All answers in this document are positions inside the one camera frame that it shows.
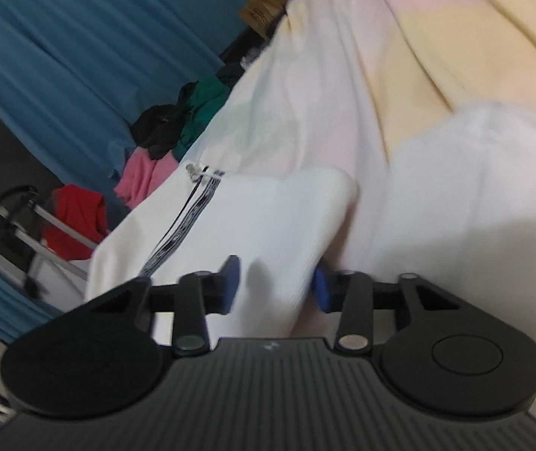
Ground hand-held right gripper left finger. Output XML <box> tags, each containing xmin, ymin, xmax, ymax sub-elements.
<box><xmin>64</xmin><ymin>254</ymin><xmax>241</xmax><ymax>357</ymax></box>

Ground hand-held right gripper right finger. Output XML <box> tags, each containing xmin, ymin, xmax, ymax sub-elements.
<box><xmin>312</xmin><ymin>267</ymin><xmax>475</xmax><ymax>353</ymax></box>

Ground white sweatpants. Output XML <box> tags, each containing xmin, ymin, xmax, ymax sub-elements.
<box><xmin>85</xmin><ymin>103</ymin><xmax>536</xmax><ymax>437</ymax></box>

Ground pink garment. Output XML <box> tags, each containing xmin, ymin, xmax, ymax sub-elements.
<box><xmin>114</xmin><ymin>148</ymin><xmax>179</xmax><ymax>210</ymax></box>

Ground red garment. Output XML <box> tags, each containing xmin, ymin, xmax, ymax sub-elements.
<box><xmin>42</xmin><ymin>185</ymin><xmax>109</xmax><ymax>261</ymax></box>

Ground black garment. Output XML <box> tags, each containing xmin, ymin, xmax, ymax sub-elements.
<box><xmin>131</xmin><ymin>82</ymin><xmax>198</xmax><ymax>160</ymax></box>

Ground green garment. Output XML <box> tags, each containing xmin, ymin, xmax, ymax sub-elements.
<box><xmin>173</xmin><ymin>79</ymin><xmax>231</xmax><ymax>160</ymax></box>

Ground garment steamer stand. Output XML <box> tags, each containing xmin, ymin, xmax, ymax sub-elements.
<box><xmin>0</xmin><ymin>185</ymin><xmax>100</xmax><ymax>299</ymax></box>

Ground pastel bed blanket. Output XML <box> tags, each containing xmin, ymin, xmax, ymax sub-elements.
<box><xmin>186</xmin><ymin>0</ymin><xmax>536</xmax><ymax>339</ymax></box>

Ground brown paper bag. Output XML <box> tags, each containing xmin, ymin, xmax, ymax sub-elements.
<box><xmin>239</xmin><ymin>0</ymin><xmax>297</xmax><ymax>38</ymax></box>

